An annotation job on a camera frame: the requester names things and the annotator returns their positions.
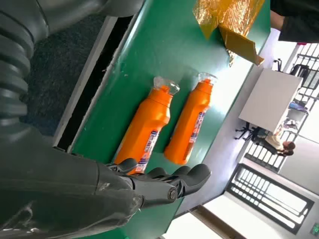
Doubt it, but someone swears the dark grille door panel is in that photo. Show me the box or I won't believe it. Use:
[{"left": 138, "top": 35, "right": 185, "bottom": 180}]
[{"left": 225, "top": 163, "right": 314, "bottom": 236}]

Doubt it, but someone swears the dark grey carpet mat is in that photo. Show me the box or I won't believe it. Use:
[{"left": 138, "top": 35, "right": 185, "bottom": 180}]
[{"left": 20, "top": 14, "right": 107, "bottom": 136}]

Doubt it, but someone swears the metal window grille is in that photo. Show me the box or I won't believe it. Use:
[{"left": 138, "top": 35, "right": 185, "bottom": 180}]
[{"left": 244, "top": 43, "right": 319, "bottom": 173}]

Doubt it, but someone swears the white background desk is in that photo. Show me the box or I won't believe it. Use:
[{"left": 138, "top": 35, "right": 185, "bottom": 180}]
[{"left": 238, "top": 67, "right": 303, "bottom": 133}]

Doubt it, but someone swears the yellow plastic-wrapped cardboard box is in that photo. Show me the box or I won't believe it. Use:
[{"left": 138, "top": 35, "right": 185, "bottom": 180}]
[{"left": 192, "top": 0, "right": 266, "bottom": 67}]

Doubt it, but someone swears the black office chair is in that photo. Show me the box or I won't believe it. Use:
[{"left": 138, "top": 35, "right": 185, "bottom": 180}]
[{"left": 235, "top": 122, "right": 261, "bottom": 143}]

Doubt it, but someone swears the seated background person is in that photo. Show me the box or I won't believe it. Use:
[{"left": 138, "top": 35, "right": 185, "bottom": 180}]
[{"left": 264, "top": 131, "right": 296, "bottom": 157}]

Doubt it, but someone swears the person in black shirt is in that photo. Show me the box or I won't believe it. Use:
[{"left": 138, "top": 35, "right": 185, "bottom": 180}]
[{"left": 270, "top": 0, "right": 319, "bottom": 43}]

